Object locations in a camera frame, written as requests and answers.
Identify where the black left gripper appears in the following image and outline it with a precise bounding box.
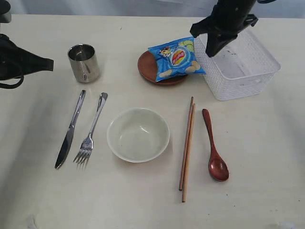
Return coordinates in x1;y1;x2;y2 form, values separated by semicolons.
0;34;54;80

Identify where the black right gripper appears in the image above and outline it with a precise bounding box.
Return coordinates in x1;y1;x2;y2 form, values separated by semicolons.
190;0;258;57

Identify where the blue snack packet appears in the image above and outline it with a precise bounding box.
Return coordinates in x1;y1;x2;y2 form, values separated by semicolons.
148;36;206;82

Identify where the white woven plastic basket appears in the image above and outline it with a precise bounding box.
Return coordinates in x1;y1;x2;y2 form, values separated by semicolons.
194;29;281;101

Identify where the shiny stainless steel cup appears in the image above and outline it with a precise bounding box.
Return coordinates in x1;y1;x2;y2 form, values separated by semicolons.
67;44;101;83

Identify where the brown wooden plate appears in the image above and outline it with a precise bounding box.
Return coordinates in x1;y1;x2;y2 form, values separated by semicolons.
138;51;188;86

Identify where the short metal spoon handle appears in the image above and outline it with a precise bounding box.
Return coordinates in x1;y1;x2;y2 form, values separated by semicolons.
73;92;108;165

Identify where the pale green ceramic bowl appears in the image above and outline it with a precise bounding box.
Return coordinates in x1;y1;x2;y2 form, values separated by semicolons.
106;107;170;163

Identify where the light wooden chopstick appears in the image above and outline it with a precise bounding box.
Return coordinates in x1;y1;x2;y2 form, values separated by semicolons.
182;104;195;202

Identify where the reddish brown wooden spoon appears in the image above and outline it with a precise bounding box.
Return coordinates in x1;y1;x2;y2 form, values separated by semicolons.
202;109;229;182

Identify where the dark wooden chopstick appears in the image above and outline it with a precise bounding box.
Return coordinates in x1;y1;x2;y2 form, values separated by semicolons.
179;96;193;191

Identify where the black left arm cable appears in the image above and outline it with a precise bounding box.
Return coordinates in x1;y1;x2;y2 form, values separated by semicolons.
0;74;24;89

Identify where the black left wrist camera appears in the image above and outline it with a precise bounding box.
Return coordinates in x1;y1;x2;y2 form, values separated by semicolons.
0;0;11;23

